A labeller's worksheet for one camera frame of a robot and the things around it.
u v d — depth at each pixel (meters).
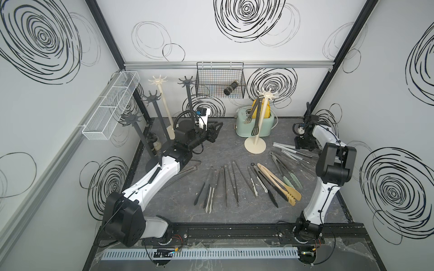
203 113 0.62
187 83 0.83
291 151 1.01
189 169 0.94
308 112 1.11
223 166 0.95
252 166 0.96
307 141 0.84
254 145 1.05
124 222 0.40
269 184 0.89
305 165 0.96
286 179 0.88
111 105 0.78
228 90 0.89
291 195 0.83
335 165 0.57
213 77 0.96
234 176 0.91
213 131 0.65
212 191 0.85
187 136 0.56
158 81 0.83
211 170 0.95
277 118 1.08
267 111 0.99
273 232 0.75
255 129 0.87
